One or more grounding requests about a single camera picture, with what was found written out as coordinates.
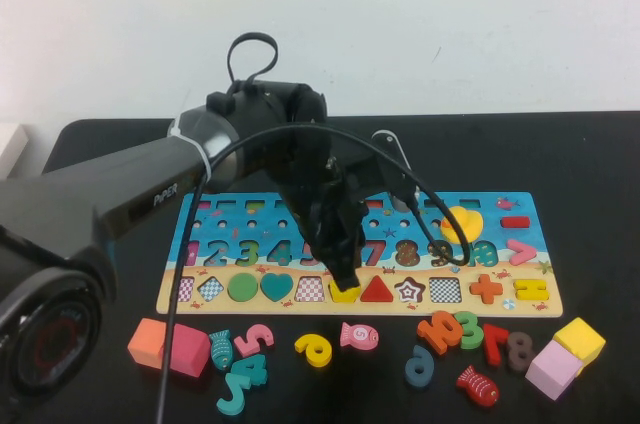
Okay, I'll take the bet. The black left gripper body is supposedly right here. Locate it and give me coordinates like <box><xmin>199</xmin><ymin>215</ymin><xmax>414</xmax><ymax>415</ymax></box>
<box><xmin>272</xmin><ymin>129</ymin><xmax>396</xmax><ymax>260</ymax></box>

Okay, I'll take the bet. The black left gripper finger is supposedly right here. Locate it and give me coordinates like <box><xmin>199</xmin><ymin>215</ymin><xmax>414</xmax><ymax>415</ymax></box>
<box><xmin>343</xmin><ymin>236</ymin><xmax>363</xmax><ymax>291</ymax></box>
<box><xmin>324</xmin><ymin>243</ymin><xmax>346</xmax><ymax>289</ymax></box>

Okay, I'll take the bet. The yellow pentagon piece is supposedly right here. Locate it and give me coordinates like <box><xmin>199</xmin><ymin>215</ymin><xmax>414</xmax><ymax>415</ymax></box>
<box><xmin>328</xmin><ymin>277</ymin><xmax>361</xmax><ymax>303</ymax></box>

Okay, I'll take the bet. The red triangle piece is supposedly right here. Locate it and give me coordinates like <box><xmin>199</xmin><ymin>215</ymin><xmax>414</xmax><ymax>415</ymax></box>
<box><xmin>359</xmin><ymin>274</ymin><xmax>395</xmax><ymax>303</ymax></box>

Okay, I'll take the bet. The teal heart piece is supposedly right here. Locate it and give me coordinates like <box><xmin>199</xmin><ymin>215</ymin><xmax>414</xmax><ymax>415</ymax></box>
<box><xmin>259</xmin><ymin>272</ymin><xmax>295</xmax><ymax>303</ymax></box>

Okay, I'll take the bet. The yellow number six piece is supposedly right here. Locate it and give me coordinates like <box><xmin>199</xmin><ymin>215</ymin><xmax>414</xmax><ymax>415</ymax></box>
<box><xmin>293</xmin><ymin>332</ymin><xmax>334</xmax><ymax>368</ymax></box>

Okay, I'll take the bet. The green circle piece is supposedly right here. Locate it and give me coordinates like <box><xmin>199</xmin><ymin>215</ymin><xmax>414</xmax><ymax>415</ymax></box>
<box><xmin>227</xmin><ymin>273</ymin><xmax>259</xmax><ymax>303</ymax></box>

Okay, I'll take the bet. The orange number ten piece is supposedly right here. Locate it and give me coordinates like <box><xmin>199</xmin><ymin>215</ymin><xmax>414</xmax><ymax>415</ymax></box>
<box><xmin>415</xmin><ymin>310</ymin><xmax>462</xmax><ymax>356</ymax></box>

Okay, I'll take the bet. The blue ocean wooden puzzle board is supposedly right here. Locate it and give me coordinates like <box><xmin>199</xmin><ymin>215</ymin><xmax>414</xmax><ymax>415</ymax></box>
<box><xmin>155</xmin><ymin>191</ymin><xmax>564</xmax><ymax>318</ymax></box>

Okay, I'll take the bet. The pink number five piece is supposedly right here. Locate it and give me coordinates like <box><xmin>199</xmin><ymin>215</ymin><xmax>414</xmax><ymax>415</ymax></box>
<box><xmin>232</xmin><ymin>323</ymin><xmax>275</xmax><ymax>359</ymax></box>

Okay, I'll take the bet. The teal number four piece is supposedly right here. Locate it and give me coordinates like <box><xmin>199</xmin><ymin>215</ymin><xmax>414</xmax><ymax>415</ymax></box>
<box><xmin>238</xmin><ymin>353</ymin><xmax>268</xmax><ymax>388</ymax></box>

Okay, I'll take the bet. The orange plus sign piece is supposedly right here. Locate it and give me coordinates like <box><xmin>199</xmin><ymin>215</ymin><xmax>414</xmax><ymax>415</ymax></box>
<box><xmin>468</xmin><ymin>273</ymin><xmax>503</xmax><ymax>304</ymax></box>

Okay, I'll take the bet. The blue-grey number nine piece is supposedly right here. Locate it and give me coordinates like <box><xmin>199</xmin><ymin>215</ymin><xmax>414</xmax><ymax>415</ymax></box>
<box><xmin>403</xmin><ymin>343</ymin><xmax>433</xmax><ymax>390</ymax></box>

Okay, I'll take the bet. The green number three piece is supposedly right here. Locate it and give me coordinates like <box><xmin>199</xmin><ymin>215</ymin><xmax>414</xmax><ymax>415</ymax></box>
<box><xmin>453</xmin><ymin>311</ymin><xmax>485</xmax><ymax>350</ymax></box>

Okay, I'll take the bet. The turquoise hook-shaped number piece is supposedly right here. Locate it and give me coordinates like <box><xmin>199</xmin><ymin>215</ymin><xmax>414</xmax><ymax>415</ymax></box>
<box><xmin>215</xmin><ymin>371</ymin><xmax>251</xmax><ymax>416</ymax></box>

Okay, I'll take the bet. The red number seven piece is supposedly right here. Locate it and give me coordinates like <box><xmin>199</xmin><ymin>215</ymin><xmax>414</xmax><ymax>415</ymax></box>
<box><xmin>481</xmin><ymin>322</ymin><xmax>510</xmax><ymax>368</ymax></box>

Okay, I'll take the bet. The yellow equals sign piece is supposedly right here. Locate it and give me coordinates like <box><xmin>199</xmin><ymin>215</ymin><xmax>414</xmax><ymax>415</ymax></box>
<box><xmin>512</xmin><ymin>278</ymin><xmax>550</xmax><ymax>301</ymax></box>

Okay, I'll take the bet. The pink greater-than sign piece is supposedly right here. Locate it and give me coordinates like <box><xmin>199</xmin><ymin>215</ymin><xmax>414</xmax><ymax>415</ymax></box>
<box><xmin>505</xmin><ymin>238</ymin><xmax>536</xmax><ymax>266</ymax></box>

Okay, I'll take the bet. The brown number eight piece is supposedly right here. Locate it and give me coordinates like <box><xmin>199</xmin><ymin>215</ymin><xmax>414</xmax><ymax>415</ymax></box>
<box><xmin>504</xmin><ymin>331</ymin><xmax>535</xmax><ymax>374</ymax></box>

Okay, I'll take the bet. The pink wooden fish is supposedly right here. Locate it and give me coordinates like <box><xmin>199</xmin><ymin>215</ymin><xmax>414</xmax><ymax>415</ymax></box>
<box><xmin>338</xmin><ymin>322</ymin><xmax>380</xmax><ymax>349</ymax></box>

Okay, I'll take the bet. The yellow rubber duck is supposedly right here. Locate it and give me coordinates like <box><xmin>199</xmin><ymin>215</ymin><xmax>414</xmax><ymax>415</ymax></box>
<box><xmin>439</xmin><ymin>207</ymin><xmax>484</xmax><ymax>244</ymax></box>

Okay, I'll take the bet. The teal wooden fish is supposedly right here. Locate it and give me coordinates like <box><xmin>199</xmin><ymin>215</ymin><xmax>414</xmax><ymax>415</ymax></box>
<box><xmin>207</xmin><ymin>328</ymin><xmax>234</xmax><ymax>373</ymax></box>

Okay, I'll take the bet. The magenta cube block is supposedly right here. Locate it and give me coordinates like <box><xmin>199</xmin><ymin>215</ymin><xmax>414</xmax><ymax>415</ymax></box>
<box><xmin>167</xmin><ymin>323</ymin><xmax>211</xmax><ymax>379</ymax></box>

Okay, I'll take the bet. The red wooden fish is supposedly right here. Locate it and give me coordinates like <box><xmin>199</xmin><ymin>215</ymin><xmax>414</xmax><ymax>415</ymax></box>
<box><xmin>454</xmin><ymin>364</ymin><xmax>500</xmax><ymax>408</ymax></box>

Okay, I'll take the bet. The orange cube block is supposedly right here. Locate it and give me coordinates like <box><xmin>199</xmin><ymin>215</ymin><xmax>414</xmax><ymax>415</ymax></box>
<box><xmin>127</xmin><ymin>318</ymin><xmax>169</xmax><ymax>371</ymax></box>

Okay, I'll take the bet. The light pink cube block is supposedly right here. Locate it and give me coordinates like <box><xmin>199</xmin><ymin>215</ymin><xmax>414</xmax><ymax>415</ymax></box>
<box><xmin>523</xmin><ymin>339</ymin><xmax>586</xmax><ymax>401</ymax></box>

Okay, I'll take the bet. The yellow cube block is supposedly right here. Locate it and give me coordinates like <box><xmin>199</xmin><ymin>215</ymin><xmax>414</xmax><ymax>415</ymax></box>
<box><xmin>552</xmin><ymin>316</ymin><xmax>606</xmax><ymax>378</ymax></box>

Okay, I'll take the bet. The white cable tie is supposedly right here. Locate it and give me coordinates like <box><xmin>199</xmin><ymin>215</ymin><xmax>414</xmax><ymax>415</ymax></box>
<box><xmin>168</xmin><ymin>118</ymin><xmax>214</xmax><ymax>181</ymax></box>

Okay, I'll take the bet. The black looped strap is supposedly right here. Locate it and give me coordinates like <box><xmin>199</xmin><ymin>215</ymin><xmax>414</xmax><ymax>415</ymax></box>
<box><xmin>226</xmin><ymin>32</ymin><xmax>280</xmax><ymax>88</ymax></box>

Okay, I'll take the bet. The black camera cable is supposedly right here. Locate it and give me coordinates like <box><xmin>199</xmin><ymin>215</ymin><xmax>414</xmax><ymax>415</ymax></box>
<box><xmin>158</xmin><ymin>121</ymin><xmax>472</xmax><ymax>424</ymax></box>

